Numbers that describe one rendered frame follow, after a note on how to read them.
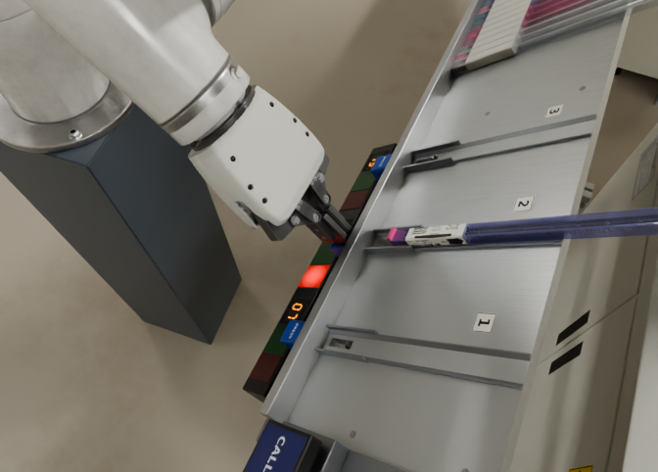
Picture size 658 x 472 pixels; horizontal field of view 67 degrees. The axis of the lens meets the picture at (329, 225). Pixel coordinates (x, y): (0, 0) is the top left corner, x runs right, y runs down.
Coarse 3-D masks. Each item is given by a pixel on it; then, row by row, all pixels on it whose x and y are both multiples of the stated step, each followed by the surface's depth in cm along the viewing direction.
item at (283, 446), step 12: (264, 432) 36; (276, 432) 35; (288, 432) 34; (264, 444) 35; (276, 444) 34; (288, 444) 34; (300, 444) 33; (252, 456) 35; (264, 456) 34; (276, 456) 34; (288, 456) 33; (252, 468) 34; (264, 468) 34; (276, 468) 33; (288, 468) 32
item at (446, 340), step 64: (512, 64) 55; (576, 64) 48; (448, 128) 55; (512, 128) 48; (576, 128) 42; (448, 192) 48; (512, 192) 42; (576, 192) 38; (384, 256) 48; (448, 256) 42; (512, 256) 38; (384, 320) 42; (448, 320) 38; (512, 320) 34; (320, 384) 42; (384, 384) 38; (448, 384) 34; (512, 384) 31; (384, 448) 34; (448, 448) 31; (512, 448) 29
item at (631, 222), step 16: (656, 208) 31; (480, 224) 40; (496, 224) 39; (512, 224) 38; (528, 224) 37; (544, 224) 36; (560, 224) 35; (576, 224) 34; (592, 224) 34; (608, 224) 33; (624, 224) 32; (640, 224) 31; (656, 224) 31; (400, 240) 46; (480, 240) 40; (496, 240) 39; (512, 240) 38; (528, 240) 37
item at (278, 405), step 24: (480, 0) 67; (456, 48) 63; (432, 96) 58; (432, 120) 58; (408, 144) 55; (384, 192) 52; (360, 216) 51; (384, 216) 52; (360, 240) 49; (336, 264) 48; (360, 264) 49; (336, 288) 46; (312, 312) 45; (336, 312) 46; (312, 336) 44; (288, 360) 43; (312, 360) 44; (288, 384) 42; (264, 408) 41; (288, 408) 42
